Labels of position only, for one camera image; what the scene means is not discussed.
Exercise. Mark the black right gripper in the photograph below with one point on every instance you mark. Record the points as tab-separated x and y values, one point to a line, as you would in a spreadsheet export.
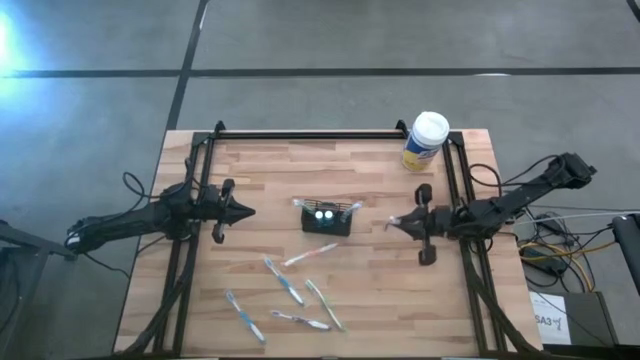
440	222

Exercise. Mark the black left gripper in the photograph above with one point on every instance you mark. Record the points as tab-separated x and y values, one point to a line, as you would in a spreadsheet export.
216	205

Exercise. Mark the clear-wrapped toothbrush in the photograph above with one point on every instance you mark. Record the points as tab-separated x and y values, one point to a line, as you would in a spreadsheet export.
355	206

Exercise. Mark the green toothbrush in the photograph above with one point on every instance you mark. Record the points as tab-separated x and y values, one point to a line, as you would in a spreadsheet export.
325	304
300	202

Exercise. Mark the teal mouthwash bottle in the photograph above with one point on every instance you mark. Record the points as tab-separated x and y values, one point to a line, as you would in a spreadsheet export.
318	215
328	214

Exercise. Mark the blue toothbrush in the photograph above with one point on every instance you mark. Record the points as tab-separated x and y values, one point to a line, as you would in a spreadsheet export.
245	316
285	282

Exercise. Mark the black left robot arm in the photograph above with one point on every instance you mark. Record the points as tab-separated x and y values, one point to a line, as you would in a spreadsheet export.
125	220

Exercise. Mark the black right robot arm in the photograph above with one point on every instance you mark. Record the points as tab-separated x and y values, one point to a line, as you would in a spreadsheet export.
500	205

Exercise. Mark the white yellow blue wipes canister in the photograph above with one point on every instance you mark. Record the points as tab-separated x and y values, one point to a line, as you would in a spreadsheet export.
430	127

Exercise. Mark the black power brick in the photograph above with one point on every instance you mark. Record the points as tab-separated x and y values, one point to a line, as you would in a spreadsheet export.
542	262

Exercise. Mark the white paper sheet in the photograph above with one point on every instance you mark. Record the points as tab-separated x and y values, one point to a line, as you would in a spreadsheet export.
550	310

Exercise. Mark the dark grey case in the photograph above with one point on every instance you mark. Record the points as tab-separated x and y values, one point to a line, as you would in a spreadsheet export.
590	320

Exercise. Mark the black metal stand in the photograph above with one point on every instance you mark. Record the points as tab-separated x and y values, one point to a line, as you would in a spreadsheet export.
25	239

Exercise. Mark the black aluminium table frame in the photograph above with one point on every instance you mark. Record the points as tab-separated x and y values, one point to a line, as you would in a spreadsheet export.
300	135

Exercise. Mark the black round post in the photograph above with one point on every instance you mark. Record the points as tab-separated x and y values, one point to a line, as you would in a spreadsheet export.
629	250

